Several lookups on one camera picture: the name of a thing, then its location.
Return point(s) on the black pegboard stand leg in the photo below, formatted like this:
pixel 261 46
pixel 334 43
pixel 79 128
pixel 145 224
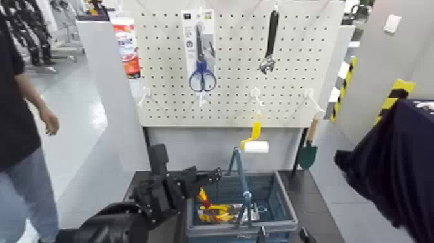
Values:
pixel 302 135
pixel 146 135

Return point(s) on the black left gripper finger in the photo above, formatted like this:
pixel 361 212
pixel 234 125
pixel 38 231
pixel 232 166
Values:
pixel 193 191
pixel 210 176

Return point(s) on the white partition panel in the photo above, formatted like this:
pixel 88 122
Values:
pixel 108 101

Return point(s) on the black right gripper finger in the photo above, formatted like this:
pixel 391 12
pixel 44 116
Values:
pixel 261 235
pixel 304 235

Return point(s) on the navy blue cloth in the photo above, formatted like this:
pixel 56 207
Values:
pixel 400 163

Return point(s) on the yellow hand tool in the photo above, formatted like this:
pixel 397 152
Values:
pixel 225 207

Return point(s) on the teal plastic crate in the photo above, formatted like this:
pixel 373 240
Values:
pixel 278 203

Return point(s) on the black background robot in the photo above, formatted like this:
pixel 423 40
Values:
pixel 35 54

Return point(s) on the person's bare forearm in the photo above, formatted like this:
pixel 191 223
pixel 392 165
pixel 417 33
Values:
pixel 32 93

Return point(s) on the red yellow screwdriver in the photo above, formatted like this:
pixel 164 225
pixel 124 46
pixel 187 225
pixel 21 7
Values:
pixel 204 198

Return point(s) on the white pegboard hook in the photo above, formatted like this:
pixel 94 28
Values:
pixel 145 94
pixel 310 95
pixel 255 93
pixel 202 100

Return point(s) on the person in jeans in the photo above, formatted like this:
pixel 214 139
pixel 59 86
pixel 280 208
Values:
pixel 13 118

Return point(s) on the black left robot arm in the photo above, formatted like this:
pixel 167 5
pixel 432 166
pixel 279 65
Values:
pixel 112 227

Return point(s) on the yellow black hazard strip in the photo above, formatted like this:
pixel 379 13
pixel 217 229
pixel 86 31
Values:
pixel 340 98
pixel 398 91

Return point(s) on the white wall plate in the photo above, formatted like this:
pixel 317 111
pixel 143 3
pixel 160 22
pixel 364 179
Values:
pixel 392 23

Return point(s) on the silver packaged tool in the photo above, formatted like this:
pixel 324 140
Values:
pixel 257 212

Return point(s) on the white perforated pegboard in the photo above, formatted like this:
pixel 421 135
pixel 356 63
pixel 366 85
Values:
pixel 237 51

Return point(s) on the person's bare hand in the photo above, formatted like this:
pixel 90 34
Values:
pixel 51 122

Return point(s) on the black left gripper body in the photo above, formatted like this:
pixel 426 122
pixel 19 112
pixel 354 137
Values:
pixel 162 193

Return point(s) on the red white hanging package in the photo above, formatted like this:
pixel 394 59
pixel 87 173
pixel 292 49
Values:
pixel 127 44

